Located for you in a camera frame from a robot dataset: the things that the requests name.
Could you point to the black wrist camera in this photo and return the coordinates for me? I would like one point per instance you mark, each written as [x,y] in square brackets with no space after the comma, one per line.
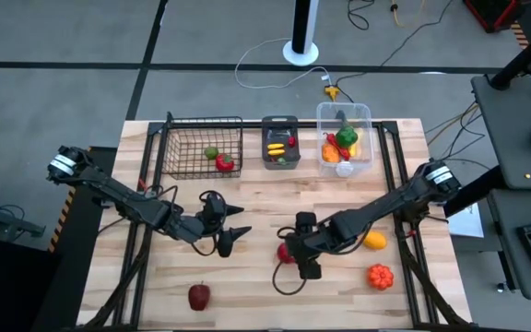
[213,207]
[310,269]

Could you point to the white paper sheet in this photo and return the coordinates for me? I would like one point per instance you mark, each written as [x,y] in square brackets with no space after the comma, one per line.
[468,223]

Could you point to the green lime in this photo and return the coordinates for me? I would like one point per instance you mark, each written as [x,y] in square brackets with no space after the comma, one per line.
[211,152]

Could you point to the clear plastic tub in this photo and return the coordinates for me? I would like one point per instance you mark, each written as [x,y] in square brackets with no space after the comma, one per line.
[325,113]

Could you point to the orange pepper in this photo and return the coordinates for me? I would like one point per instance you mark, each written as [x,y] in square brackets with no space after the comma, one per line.
[330,153]

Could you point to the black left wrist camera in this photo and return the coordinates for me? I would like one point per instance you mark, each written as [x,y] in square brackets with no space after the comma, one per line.
[213,207]

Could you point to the black platform hazard stripes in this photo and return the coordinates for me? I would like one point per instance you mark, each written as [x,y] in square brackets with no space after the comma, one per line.
[76,276]

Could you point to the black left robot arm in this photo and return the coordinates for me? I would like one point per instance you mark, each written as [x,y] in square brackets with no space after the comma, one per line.
[122,200]

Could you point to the grey plastic bin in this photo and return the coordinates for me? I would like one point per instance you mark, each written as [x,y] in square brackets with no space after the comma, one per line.
[280,121]

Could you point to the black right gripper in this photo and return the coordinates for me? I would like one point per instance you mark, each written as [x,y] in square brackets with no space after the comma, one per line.
[314,242]

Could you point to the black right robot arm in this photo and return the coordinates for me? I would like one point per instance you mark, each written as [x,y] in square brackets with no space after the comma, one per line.
[385,205]

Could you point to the white garlic bulb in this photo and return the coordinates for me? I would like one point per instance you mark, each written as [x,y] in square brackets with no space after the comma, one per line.
[345,169]

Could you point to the red black equipment box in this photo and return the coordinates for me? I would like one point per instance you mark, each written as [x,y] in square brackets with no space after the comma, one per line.
[496,11]

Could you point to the black pole white round base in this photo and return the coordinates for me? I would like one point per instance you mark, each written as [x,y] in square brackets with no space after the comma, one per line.
[300,54]

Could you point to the long red pepper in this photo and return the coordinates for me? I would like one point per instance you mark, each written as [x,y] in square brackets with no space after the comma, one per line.
[334,144]

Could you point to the small red habanero pepper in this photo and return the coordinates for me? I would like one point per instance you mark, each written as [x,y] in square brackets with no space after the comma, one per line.
[291,141]

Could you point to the grey desk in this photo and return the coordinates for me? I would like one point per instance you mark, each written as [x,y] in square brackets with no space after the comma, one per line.
[505,138]
[505,258]

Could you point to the black metal rig frame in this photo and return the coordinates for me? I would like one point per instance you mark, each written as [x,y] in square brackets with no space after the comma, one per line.
[251,124]

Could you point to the green bell pepper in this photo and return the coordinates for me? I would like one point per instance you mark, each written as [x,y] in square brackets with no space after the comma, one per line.
[346,137]

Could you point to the dark red apple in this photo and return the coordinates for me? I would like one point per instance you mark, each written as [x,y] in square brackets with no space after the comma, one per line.
[199,297]

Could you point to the grey metal stand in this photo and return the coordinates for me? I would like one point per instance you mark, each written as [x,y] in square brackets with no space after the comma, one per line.
[12,222]

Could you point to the green jalapeno pepper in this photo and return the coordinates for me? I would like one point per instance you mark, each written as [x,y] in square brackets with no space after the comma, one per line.
[281,161]

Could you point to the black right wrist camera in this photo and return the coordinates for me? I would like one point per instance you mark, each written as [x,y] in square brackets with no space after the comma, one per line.
[310,269]

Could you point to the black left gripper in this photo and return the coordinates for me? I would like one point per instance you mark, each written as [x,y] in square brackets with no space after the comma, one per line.
[194,229]

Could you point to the black boom pole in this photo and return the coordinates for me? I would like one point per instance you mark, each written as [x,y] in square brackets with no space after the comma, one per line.
[523,55]

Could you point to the red tomato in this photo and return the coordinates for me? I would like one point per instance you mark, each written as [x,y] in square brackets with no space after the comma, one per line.
[284,254]
[224,163]

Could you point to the yellow power plug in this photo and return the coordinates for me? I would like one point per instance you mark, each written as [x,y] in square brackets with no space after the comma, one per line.
[332,91]

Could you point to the black desk support beam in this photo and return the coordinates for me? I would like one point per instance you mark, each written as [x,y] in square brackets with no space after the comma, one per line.
[477,191]

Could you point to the yellow orange lemon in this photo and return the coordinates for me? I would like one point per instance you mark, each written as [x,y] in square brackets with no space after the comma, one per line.
[377,240]

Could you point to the orange bumpy tomato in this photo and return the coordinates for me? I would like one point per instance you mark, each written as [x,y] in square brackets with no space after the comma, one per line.
[381,277]

